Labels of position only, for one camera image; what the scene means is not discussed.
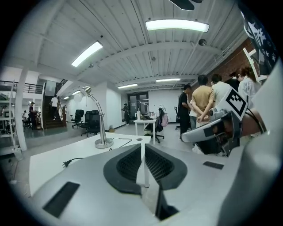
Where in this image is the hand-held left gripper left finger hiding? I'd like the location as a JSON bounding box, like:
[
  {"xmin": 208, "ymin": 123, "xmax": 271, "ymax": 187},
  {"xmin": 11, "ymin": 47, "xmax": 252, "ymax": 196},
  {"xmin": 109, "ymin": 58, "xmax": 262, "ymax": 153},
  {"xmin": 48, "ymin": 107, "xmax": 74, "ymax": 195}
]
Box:
[{"xmin": 30, "ymin": 143, "xmax": 160, "ymax": 224}]

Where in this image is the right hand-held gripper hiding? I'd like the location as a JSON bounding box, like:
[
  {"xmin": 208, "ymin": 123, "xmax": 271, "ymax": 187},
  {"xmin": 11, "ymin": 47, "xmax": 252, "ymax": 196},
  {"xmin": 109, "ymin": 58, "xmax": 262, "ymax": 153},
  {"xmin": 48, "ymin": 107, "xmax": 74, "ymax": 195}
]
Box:
[{"xmin": 180, "ymin": 85, "xmax": 250, "ymax": 158}]

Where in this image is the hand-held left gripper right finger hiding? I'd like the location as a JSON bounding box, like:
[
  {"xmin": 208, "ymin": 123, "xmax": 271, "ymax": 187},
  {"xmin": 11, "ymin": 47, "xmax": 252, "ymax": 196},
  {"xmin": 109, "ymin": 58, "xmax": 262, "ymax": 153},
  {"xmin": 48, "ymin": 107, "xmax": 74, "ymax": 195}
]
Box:
[{"xmin": 145, "ymin": 143, "xmax": 243, "ymax": 222}]

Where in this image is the silver desk lamp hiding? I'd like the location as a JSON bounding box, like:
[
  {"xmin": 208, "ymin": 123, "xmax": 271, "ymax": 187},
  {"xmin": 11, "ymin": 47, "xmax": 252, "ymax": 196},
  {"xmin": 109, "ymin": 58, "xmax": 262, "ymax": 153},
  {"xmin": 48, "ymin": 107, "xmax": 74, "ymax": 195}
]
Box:
[{"xmin": 73, "ymin": 86, "xmax": 114, "ymax": 149}]

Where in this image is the person's right forearm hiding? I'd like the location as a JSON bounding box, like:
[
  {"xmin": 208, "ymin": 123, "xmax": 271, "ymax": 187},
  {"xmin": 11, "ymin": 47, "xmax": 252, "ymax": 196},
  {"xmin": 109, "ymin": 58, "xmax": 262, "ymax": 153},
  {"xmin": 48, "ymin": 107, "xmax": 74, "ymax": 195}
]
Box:
[{"xmin": 240, "ymin": 109, "xmax": 269, "ymax": 139}]

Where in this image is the black office chair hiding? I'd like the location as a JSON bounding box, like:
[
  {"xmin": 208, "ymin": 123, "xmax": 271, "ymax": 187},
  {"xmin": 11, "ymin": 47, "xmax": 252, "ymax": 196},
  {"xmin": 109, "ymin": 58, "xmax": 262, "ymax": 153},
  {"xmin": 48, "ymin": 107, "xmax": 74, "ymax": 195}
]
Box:
[
  {"xmin": 80, "ymin": 110, "xmax": 93, "ymax": 137},
  {"xmin": 173, "ymin": 106, "xmax": 182, "ymax": 130},
  {"xmin": 87, "ymin": 109, "xmax": 101, "ymax": 136},
  {"xmin": 150, "ymin": 123, "xmax": 165, "ymax": 144},
  {"xmin": 70, "ymin": 109, "xmax": 85, "ymax": 129}
]

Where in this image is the white table leg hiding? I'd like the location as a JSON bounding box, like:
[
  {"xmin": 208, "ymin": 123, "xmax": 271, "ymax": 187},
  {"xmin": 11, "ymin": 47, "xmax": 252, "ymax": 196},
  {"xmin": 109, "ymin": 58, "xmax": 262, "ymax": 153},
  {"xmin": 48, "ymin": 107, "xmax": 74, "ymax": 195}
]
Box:
[{"xmin": 144, "ymin": 143, "xmax": 150, "ymax": 188}]

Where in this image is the small white desk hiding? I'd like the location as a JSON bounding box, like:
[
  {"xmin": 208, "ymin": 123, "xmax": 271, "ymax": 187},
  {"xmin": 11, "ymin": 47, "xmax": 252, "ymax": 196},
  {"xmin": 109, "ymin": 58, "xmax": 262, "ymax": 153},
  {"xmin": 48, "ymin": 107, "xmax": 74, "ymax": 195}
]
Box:
[{"xmin": 134, "ymin": 118, "xmax": 158, "ymax": 139}]

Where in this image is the wooden staircase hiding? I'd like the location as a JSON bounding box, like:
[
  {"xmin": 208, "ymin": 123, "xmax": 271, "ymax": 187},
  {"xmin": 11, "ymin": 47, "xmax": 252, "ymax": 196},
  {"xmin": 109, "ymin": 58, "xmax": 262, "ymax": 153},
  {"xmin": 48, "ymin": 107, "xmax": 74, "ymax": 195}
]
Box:
[{"xmin": 42, "ymin": 94, "xmax": 68, "ymax": 130}]

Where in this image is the white shelving rack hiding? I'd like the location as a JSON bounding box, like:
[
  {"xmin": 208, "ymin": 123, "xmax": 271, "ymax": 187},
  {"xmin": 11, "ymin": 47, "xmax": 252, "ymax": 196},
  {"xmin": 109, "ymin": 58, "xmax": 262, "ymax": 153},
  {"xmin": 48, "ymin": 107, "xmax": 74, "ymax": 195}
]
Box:
[{"xmin": 0, "ymin": 80, "xmax": 23, "ymax": 161}]

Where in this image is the person's black star-print shirt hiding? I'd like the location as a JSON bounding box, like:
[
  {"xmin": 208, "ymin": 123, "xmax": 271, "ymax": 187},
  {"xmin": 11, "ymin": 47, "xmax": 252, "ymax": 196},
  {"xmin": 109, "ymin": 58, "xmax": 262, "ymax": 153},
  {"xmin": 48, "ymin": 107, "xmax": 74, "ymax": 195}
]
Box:
[{"xmin": 237, "ymin": 0, "xmax": 279, "ymax": 75}]

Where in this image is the black mezzanine railing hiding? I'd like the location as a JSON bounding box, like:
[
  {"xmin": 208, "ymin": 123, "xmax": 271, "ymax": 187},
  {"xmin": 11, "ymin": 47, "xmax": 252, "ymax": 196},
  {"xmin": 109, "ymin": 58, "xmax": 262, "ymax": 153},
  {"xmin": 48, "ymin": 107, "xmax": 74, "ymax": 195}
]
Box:
[{"xmin": 0, "ymin": 79, "xmax": 45, "ymax": 94}]

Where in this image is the black lamp power cable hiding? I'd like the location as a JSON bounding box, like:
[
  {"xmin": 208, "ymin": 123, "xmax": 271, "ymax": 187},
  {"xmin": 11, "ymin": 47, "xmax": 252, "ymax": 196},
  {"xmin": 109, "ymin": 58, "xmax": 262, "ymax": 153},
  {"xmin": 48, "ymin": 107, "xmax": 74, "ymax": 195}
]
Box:
[{"xmin": 61, "ymin": 137, "xmax": 133, "ymax": 169}]

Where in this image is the white perforated shelf frame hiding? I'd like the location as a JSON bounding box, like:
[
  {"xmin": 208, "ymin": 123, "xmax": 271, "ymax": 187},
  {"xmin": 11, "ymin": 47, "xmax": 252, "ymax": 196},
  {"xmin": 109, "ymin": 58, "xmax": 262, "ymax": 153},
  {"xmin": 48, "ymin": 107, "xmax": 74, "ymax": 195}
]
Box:
[{"xmin": 242, "ymin": 46, "xmax": 269, "ymax": 83}]

